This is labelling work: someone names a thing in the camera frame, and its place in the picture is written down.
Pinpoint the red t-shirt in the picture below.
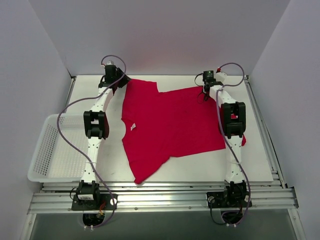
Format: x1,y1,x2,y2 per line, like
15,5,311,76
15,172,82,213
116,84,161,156
104,78,248,186

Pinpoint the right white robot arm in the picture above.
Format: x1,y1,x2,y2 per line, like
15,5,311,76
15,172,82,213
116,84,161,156
201,69,249,207

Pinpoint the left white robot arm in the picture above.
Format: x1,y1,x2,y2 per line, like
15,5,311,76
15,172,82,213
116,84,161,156
76,60,131,210

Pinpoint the white perforated plastic basket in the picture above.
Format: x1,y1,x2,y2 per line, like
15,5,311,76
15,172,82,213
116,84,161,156
27,113,88,183

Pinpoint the black thin cable loop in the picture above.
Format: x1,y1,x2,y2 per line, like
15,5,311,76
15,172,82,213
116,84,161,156
194,73,210,105

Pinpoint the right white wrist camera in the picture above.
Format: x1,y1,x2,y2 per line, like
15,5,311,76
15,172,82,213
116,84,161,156
215,67,228,83

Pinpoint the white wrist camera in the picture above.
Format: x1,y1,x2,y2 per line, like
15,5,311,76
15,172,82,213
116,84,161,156
215,67,228,83
101,60,115,68

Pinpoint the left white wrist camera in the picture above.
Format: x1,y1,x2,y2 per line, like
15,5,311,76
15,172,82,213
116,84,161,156
101,60,115,68

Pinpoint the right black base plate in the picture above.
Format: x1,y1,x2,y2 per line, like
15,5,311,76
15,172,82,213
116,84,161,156
206,191,249,209

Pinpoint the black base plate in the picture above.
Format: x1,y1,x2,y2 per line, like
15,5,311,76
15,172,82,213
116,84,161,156
206,191,249,209
71,192,118,211

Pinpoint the aluminium extrusion rail frame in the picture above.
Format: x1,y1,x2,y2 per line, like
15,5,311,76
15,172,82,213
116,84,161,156
28,180,299,214

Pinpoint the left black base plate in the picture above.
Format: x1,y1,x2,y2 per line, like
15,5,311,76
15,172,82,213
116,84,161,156
71,192,118,211

